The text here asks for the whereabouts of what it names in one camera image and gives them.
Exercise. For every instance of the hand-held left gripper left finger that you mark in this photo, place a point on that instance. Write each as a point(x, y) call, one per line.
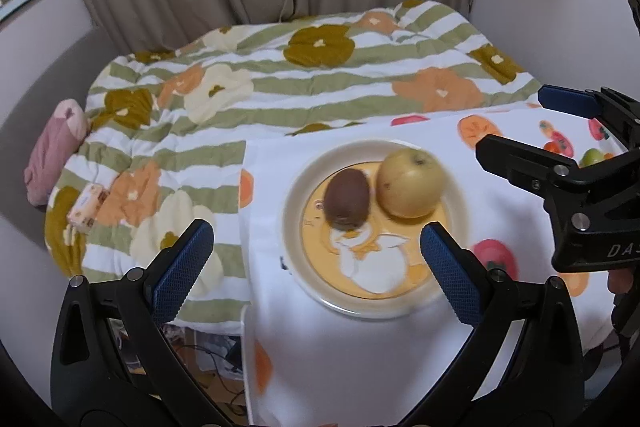
point(182, 267)

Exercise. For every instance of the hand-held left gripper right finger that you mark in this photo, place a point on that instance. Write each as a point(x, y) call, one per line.
point(445, 267)

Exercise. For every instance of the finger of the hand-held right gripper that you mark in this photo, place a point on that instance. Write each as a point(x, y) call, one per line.
point(520, 162)
point(565, 99)

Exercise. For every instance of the green apple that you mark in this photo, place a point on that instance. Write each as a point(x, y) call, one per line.
point(592, 156)

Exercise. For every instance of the yellow duck print plate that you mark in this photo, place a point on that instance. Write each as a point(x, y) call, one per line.
point(380, 267)

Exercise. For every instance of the person's right hand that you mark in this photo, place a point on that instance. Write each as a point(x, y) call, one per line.
point(620, 281)

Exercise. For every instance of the yellow-green apple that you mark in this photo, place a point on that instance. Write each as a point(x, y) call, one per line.
point(410, 184)

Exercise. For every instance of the small tissue pack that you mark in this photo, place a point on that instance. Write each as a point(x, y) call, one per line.
point(87, 209)

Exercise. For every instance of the brown kiwi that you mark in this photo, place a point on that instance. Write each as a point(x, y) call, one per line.
point(347, 199)

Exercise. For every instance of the white fruit print cloth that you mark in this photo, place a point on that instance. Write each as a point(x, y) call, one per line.
point(310, 357)

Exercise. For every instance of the pink plush toy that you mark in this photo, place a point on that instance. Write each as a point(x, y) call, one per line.
point(50, 152)

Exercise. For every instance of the striped floral blanket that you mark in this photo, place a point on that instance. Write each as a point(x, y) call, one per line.
point(300, 77)

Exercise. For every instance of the grey upholstered bed frame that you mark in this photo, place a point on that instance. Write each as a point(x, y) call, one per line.
point(40, 77)

